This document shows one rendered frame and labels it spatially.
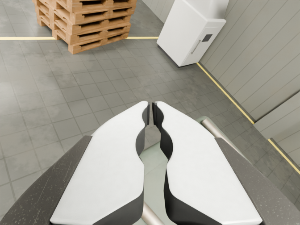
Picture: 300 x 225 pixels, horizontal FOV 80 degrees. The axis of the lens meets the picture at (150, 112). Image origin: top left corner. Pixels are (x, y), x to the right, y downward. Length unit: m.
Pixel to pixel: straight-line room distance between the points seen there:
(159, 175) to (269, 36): 3.00
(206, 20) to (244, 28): 0.78
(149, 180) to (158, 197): 0.04
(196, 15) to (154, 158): 2.65
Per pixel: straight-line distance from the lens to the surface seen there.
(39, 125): 1.92
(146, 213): 0.36
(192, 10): 2.99
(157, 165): 0.42
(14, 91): 2.19
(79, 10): 2.42
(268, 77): 3.27
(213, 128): 0.55
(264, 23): 3.29
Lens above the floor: 1.61
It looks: 46 degrees down
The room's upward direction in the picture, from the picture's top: 31 degrees clockwise
